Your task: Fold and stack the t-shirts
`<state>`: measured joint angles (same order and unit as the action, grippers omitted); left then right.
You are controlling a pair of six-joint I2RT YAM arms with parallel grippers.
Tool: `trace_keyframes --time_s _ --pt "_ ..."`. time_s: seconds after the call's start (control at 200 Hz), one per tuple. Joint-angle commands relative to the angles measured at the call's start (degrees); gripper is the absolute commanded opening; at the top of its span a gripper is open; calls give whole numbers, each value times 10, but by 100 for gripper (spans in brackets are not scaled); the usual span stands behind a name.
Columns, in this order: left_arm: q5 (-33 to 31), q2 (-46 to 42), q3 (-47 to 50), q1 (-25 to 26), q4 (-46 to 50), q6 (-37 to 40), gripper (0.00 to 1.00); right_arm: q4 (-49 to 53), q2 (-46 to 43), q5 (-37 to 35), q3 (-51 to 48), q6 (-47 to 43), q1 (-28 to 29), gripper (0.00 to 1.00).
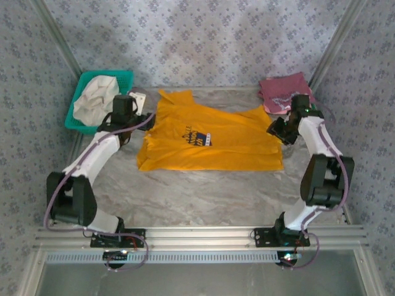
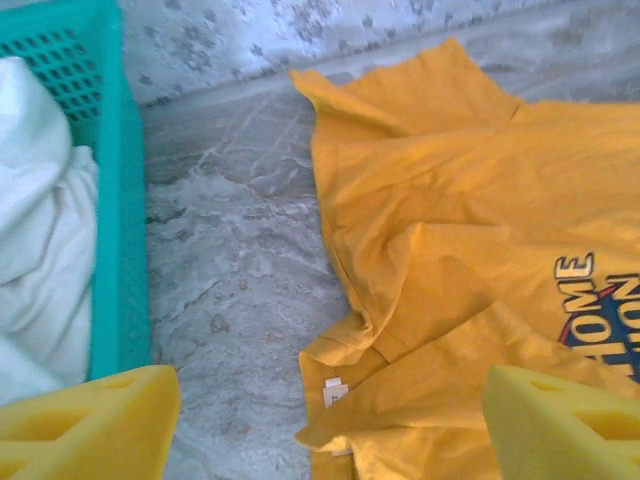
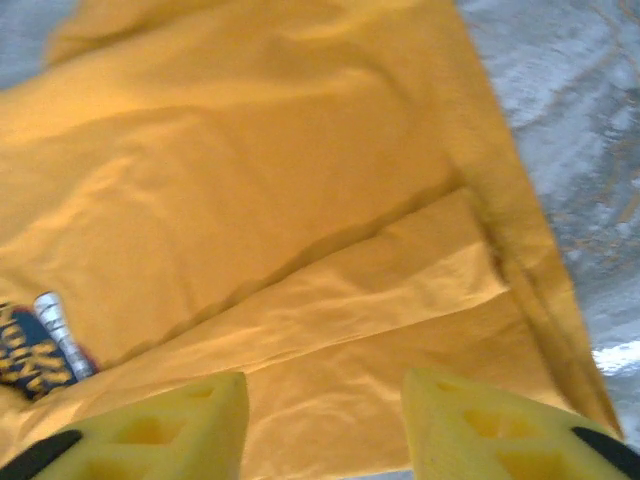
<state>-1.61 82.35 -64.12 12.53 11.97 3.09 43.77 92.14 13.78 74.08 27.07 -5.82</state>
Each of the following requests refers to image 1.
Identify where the slotted grey cable tray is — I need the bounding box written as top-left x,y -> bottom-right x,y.
46,251 -> 299,265

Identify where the maroon printed t-shirt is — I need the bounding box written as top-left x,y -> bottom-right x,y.
257,72 -> 316,114

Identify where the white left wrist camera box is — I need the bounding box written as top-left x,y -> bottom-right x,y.
128,91 -> 148,115

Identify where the orange printed t-shirt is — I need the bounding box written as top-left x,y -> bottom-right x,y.
136,88 -> 285,172

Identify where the cream white t-shirt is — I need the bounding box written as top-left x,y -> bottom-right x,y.
73,75 -> 123,127

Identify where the aluminium frame post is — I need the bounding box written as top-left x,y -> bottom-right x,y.
30,0 -> 84,76
308,0 -> 370,90

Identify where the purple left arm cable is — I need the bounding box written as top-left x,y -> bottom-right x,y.
43,112 -> 157,274

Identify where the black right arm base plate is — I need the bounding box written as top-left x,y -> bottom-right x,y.
253,228 -> 311,248

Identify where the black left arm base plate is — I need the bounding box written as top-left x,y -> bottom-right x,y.
90,228 -> 146,249

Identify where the small black circuit board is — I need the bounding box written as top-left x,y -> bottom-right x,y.
102,250 -> 130,268
276,251 -> 302,268

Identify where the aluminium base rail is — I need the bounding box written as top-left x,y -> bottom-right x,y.
33,226 -> 370,250

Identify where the teal plastic basket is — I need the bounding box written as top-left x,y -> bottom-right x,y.
64,70 -> 136,136

